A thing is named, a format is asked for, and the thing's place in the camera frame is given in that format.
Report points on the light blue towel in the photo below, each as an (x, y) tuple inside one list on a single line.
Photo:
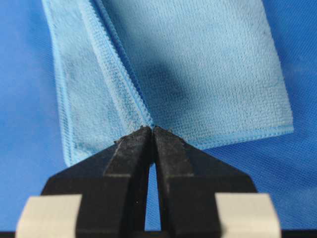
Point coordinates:
[(207, 70)]

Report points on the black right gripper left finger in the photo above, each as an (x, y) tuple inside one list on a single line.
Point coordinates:
[(100, 197)]

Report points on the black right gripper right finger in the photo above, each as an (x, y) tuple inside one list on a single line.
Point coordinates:
[(202, 197)]

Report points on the dark blue table cloth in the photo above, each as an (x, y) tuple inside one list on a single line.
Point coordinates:
[(30, 140)]

